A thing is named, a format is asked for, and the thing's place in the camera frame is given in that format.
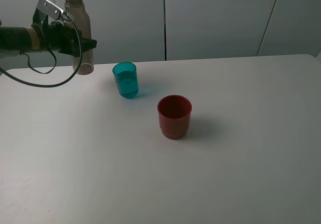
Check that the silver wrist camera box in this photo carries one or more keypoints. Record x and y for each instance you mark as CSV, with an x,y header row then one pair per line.
x,y
47,8

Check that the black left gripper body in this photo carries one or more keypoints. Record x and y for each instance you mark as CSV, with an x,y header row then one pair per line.
x,y
52,35

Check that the red plastic cup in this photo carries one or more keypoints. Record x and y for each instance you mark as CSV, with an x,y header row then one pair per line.
x,y
174,112

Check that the teal transparent plastic cup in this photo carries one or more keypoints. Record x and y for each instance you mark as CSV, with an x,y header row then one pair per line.
x,y
125,76

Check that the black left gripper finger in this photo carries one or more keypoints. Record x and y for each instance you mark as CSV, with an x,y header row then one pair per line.
x,y
87,45

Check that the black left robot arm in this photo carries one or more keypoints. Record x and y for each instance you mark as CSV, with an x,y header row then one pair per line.
x,y
18,40

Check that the translucent brown water bottle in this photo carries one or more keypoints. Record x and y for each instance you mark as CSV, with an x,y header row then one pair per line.
x,y
76,11

